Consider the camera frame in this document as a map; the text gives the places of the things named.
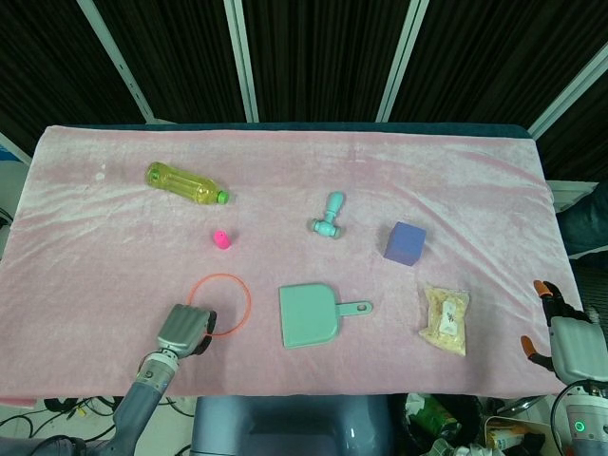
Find teal dustpan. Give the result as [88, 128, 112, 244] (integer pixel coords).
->
[278, 283, 374, 352]

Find black trash bin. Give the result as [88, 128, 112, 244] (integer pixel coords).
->
[403, 392, 484, 456]

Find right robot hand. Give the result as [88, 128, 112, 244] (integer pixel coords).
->
[521, 279, 608, 383]

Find black floor cables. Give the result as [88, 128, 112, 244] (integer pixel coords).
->
[0, 396, 196, 436]

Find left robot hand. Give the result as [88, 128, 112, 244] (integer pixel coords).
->
[156, 303, 219, 357]

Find pink velvet cloth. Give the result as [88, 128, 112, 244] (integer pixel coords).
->
[0, 124, 586, 399]

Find clear snack bag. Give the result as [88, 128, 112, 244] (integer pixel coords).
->
[418, 283, 471, 356]

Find teal T-shaped toy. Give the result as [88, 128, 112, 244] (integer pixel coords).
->
[311, 191, 347, 239]

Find purple cube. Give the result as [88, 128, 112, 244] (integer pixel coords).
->
[383, 220, 428, 268]

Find white partition post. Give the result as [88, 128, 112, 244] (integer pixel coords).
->
[75, 0, 156, 123]
[527, 26, 608, 139]
[374, 0, 430, 123]
[223, 0, 260, 124]

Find orange ring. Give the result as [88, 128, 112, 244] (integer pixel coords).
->
[189, 273, 252, 337]

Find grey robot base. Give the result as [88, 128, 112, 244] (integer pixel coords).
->
[190, 394, 395, 456]

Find yellow plastic bottle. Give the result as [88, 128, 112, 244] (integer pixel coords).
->
[144, 161, 231, 207]

